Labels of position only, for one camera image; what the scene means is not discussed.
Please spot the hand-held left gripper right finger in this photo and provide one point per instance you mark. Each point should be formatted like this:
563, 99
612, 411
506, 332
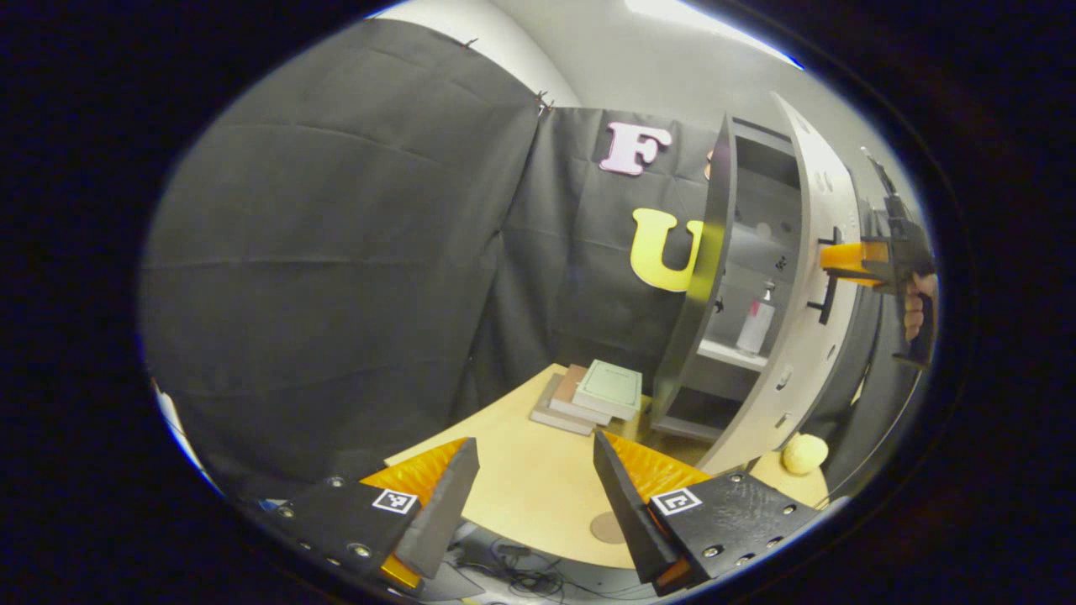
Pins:
626, 512

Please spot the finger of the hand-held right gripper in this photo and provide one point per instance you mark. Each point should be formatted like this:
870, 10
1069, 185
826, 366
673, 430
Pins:
849, 256

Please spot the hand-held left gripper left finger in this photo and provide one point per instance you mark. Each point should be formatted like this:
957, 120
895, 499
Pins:
441, 517

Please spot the round brown coaster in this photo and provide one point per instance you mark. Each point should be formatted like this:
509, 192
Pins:
605, 528

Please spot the clear plastic bottle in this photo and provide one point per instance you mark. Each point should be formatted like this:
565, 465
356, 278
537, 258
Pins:
755, 328

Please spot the dark grey cabinet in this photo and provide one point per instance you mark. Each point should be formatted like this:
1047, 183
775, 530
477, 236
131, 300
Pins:
706, 294

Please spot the brown cover book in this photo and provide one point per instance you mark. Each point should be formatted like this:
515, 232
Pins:
565, 395
555, 418

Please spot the green book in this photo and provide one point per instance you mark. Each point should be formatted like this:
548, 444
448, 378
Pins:
609, 388

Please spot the yellow plush toy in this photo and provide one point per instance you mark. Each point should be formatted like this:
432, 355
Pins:
804, 454

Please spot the black backdrop cloth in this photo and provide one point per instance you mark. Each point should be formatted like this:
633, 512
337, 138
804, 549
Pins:
336, 252

